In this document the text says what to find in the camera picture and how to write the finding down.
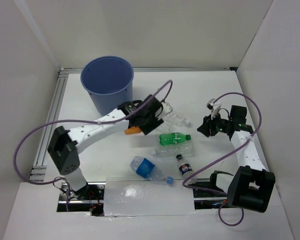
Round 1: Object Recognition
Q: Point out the orange plastic bottle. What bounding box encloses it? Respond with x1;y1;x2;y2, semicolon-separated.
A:
124;126;142;135

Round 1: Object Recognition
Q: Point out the green plastic bottle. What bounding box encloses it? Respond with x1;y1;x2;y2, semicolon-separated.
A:
159;132;192;146

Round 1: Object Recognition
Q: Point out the clear ribbed plastic bottle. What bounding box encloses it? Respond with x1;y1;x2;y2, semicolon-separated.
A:
151;142;195;159

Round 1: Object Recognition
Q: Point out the crushed bottle blue label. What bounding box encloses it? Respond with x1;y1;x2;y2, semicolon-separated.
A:
129;156;174;186

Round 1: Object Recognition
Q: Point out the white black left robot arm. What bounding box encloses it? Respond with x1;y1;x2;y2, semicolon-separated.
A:
47;95;173;200

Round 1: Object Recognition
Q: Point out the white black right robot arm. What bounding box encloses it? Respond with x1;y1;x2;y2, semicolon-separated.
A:
197;102;276;213

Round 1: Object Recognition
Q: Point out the blue plastic bin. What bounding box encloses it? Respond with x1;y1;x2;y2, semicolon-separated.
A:
80;56;134;116

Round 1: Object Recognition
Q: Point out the blue label water bottle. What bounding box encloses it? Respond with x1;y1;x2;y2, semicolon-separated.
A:
155;121;174;134

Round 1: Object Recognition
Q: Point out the clear bottle white cap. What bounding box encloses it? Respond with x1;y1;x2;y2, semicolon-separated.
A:
163;109;191;127

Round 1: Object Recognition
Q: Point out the small pepsi bottle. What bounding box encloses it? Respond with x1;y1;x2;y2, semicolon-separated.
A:
176;154;194;180

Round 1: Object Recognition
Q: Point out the white taped cover sheet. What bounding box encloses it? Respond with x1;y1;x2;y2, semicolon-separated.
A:
103;178;196;217

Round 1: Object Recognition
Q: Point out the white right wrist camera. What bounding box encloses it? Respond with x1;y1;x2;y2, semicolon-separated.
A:
206;98;222;120

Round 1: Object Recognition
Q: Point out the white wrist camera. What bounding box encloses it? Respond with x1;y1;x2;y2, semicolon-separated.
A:
159;101;173;119
206;98;222;120

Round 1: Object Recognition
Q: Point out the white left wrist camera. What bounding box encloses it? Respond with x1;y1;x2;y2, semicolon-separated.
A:
159;101;173;119

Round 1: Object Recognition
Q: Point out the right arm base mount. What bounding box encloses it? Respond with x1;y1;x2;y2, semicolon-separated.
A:
190;173;227;210

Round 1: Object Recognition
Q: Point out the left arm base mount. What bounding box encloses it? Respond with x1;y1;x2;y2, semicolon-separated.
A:
56;182;106;217

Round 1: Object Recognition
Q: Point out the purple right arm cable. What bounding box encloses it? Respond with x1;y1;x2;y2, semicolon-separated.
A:
181;91;262;227

